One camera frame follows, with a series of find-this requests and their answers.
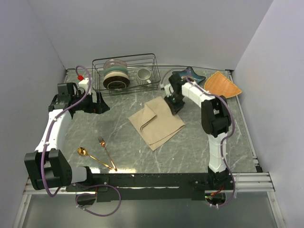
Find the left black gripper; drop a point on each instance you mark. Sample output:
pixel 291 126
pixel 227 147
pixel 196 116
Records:
pixel 99 107

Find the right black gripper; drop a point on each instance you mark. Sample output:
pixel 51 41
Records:
pixel 174 108

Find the beige cloth napkin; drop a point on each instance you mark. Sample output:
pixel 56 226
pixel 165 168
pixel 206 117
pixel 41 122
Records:
pixel 155 123

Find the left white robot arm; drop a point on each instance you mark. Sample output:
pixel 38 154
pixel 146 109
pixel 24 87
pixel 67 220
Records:
pixel 47 163

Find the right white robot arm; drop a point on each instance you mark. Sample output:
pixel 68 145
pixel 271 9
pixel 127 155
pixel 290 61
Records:
pixel 216 118

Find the dark brown bowl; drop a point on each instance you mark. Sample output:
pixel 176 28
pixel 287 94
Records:
pixel 116 82

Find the blue star-shaped dish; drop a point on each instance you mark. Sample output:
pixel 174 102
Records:
pixel 191 74

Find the copper fork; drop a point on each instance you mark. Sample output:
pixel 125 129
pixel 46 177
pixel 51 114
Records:
pixel 103 144

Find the cream ceramic plate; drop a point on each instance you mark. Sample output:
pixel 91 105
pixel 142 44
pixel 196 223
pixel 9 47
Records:
pixel 115 76

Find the striped ceramic mug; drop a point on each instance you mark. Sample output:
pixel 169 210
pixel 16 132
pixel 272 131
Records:
pixel 143 77

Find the green ceramic plate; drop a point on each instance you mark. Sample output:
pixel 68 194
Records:
pixel 115 69

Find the orange woven fan mat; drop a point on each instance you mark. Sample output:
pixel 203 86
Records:
pixel 219 84

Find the gold spoon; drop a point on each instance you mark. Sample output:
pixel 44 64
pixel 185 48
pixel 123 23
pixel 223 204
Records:
pixel 83 152

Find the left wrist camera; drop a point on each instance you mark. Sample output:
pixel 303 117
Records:
pixel 85 83

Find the black wire dish rack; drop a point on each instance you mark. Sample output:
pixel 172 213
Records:
pixel 134 63

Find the aluminium frame rail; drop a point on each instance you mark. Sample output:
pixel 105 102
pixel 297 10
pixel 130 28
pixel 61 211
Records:
pixel 246 205

